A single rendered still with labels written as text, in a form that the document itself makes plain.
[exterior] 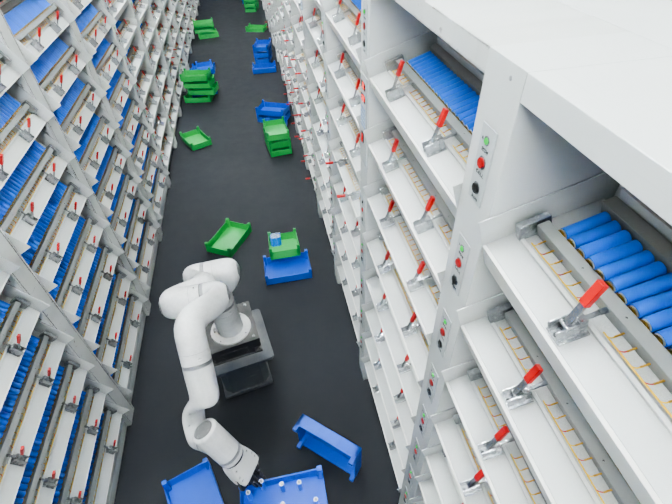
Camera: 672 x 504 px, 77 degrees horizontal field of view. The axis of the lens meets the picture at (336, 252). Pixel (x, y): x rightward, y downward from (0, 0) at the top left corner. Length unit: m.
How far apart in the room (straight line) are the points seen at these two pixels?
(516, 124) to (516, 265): 0.20
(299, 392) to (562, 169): 1.88
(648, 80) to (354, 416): 1.93
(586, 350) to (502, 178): 0.24
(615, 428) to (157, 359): 2.35
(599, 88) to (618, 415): 0.34
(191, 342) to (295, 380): 1.11
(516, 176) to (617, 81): 0.16
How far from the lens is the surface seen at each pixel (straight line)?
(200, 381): 1.37
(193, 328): 1.33
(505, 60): 0.60
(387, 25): 1.23
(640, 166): 0.44
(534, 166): 0.64
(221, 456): 1.48
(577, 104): 0.50
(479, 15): 0.78
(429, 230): 1.00
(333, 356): 2.41
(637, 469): 0.55
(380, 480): 2.13
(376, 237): 1.57
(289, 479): 1.79
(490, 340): 0.82
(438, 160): 0.87
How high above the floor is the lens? 2.02
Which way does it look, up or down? 43 degrees down
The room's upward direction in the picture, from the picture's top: 3 degrees counter-clockwise
